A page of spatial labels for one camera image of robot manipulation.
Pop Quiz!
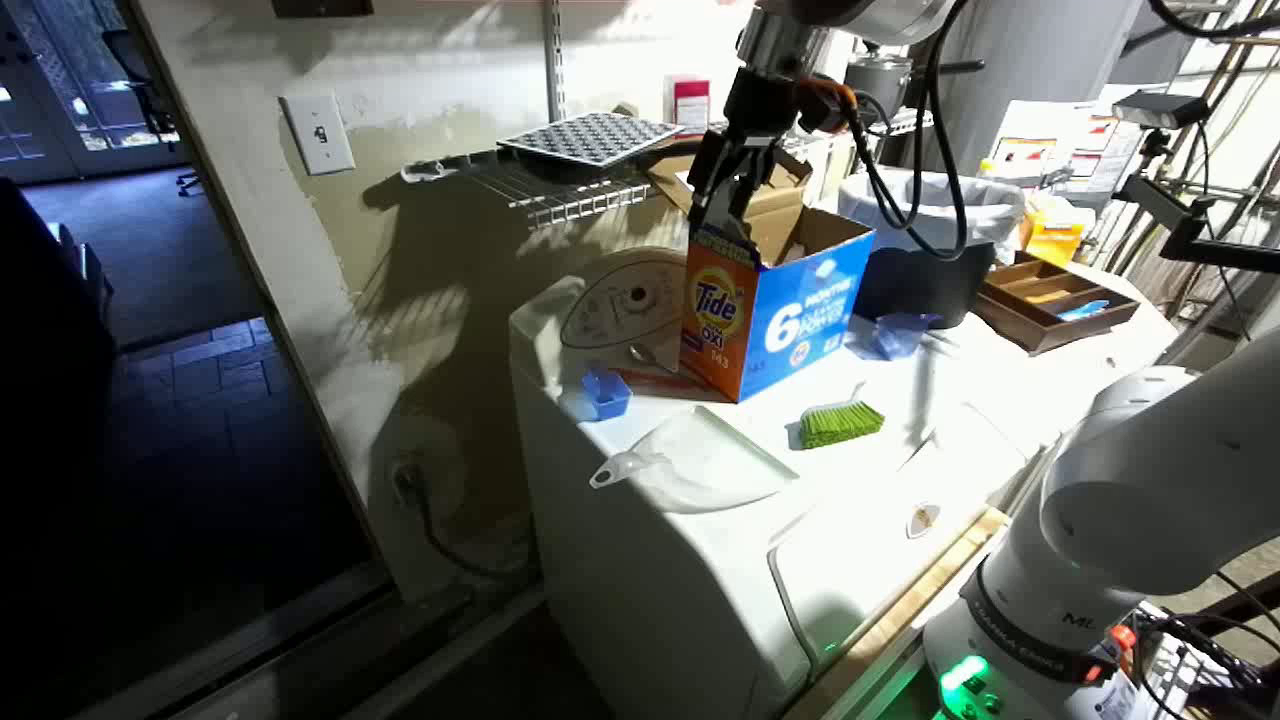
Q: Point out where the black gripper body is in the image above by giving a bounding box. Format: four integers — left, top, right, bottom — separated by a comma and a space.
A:
699, 68, 800, 184

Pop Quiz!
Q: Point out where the pink detergent package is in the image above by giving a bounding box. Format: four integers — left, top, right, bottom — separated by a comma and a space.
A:
671, 75, 713, 132

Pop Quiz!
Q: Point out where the grey metal kettle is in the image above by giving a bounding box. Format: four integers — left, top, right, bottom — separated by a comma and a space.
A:
843, 42, 933, 125

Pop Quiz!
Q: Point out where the Tide detergent cardboard box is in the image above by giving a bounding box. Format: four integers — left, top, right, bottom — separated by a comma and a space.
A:
679, 168, 871, 401

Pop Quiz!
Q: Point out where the trash bin with white bag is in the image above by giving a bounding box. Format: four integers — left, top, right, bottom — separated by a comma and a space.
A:
838, 165, 1032, 330

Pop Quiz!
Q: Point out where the blue plastic scoop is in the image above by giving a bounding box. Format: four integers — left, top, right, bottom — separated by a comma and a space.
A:
871, 315, 928, 362

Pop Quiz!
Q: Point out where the small blue plastic cup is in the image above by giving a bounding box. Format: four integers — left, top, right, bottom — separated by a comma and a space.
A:
576, 372, 633, 423

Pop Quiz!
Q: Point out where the clear plastic dustpan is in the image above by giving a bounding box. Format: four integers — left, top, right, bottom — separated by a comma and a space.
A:
588, 408, 795, 512

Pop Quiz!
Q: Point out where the yellow box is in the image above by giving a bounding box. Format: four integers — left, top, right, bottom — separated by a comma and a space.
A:
1023, 194, 1093, 265

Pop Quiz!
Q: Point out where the wooden tray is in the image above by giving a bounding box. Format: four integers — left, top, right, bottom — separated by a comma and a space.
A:
975, 255, 1136, 355

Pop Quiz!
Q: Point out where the white washing machine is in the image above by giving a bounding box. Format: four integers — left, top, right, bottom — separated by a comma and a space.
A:
508, 276, 1172, 720

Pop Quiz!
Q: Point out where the white wire shelf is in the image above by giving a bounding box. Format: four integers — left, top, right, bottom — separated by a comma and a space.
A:
395, 106, 944, 226

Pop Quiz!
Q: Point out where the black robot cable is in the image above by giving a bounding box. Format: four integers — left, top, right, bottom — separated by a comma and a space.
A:
838, 0, 975, 255

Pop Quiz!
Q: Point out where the black camera on stand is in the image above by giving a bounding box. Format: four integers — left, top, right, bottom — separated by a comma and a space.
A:
1113, 94, 1280, 276

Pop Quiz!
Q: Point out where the white wall outlet plate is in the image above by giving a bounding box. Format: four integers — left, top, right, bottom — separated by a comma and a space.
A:
286, 95, 358, 178

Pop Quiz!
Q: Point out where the black power cord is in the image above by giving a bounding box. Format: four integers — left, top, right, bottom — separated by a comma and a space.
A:
390, 455, 537, 584

